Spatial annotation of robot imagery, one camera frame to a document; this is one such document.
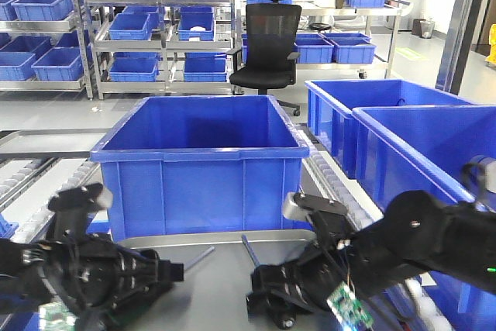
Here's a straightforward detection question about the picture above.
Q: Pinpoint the black office chair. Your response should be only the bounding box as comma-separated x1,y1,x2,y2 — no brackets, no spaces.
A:
228,0,301,95

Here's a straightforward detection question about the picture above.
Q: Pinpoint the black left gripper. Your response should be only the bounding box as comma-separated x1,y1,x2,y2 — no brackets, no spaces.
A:
36,183,185,327

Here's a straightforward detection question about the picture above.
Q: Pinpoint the blue bin centre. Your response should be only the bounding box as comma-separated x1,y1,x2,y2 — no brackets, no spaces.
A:
91,95,309,240

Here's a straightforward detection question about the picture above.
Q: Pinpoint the screwdriver metal shaft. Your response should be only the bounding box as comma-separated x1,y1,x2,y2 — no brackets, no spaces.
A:
184,246,215,271

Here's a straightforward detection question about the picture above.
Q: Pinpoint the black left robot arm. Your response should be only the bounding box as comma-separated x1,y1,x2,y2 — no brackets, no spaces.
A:
1,183,185,330

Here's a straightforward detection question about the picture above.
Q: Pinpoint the blue bin right front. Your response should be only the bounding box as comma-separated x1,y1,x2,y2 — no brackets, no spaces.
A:
357,105,495,330

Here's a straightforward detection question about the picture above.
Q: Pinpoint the blue bin right rear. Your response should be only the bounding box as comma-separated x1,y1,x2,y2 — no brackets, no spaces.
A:
305,78,475,179

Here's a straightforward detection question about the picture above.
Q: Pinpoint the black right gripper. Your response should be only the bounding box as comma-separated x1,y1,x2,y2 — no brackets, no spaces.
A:
246,192,363,327

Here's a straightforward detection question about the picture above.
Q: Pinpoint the blue bin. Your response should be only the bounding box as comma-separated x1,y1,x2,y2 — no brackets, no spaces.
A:
305,78,475,179
357,105,495,330
91,95,309,240

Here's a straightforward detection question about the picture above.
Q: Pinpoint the grey metal tray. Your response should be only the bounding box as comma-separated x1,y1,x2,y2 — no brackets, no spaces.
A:
119,229,338,330

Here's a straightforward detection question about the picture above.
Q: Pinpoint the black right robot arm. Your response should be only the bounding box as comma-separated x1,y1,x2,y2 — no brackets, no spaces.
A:
246,157,495,330

